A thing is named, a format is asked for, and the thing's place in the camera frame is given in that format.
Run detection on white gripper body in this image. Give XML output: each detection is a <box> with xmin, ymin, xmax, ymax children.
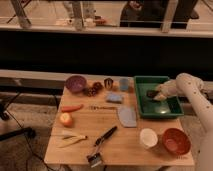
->
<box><xmin>154</xmin><ymin>80</ymin><xmax>178</xmax><ymax>101</ymax></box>

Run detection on dark eraser block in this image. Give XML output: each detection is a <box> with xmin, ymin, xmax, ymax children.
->
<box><xmin>146</xmin><ymin>90</ymin><xmax>159</xmax><ymax>98</ymax></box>

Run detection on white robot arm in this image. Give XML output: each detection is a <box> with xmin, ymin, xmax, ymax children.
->
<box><xmin>154</xmin><ymin>73</ymin><xmax>213</xmax><ymax>171</ymax></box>

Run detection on green plastic tray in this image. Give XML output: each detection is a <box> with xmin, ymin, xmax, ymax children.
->
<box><xmin>134</xmin><ymin>76</ymin><xmax>184</xmax><ymax>119</ymax></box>

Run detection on light blue cup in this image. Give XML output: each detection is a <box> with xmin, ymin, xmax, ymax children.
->
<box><xmin>119</xmin><ymin>78</ymin><xmax>129</xmax><ymax>91</ymax></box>

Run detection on grey blue cloth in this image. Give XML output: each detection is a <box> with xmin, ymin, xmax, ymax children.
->
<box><xmin>117</xmin><ymin>106</ymin><xmax>137</xmax><ymax>128</ymax></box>

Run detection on white cup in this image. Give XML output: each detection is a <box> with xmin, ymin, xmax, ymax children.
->
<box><xmin>139</xmin><ymin>128</ymin><xmax>158</xmax><ymax>149</ymax></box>

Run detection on red bowl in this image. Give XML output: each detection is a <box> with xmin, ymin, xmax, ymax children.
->
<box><xmin>162</xmin><ymin>128</ymin><xmax>191</xmax><ymax>156</ymax></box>

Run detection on blue sponge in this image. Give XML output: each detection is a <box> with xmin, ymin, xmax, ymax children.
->
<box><xmin>106</xmin><ymin>93</ymin><xmax>123</xmax><ymax>104</ymax></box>

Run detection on wooden table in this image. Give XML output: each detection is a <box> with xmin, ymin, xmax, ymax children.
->
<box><xmin>43</xmin><ymin>79</ymin><xmax>196</xmax><ymax>167</ymax></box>

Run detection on dark red grapes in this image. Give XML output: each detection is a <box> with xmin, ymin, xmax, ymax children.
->
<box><xmin>83</xmin><ymin>82</ymin><xmax>103</xmax><ymax>97</ymax></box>

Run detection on thin metal skewer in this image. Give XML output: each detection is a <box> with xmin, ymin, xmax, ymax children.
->
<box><xmin>89</xmin><ymin>106</ymin><xmax>117</xmax><ymax>110</ymax></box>

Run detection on purple bowl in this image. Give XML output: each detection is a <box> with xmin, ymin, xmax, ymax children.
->
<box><xmin>65</xmin><ymin>75</ymin><xmax>87</xmax><ymax>93</ymax></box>

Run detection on red yellow apple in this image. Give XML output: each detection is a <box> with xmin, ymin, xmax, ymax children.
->
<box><xmin>59</xmin><ymin>113</ymin><xmax>73</xmax><ymax>127</ymax></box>

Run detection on black stand with cable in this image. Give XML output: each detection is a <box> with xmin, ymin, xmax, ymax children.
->
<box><xmin>0</xmin><ymin>95</ymin><xmax>36</xmax><ymax>141</ymax></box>

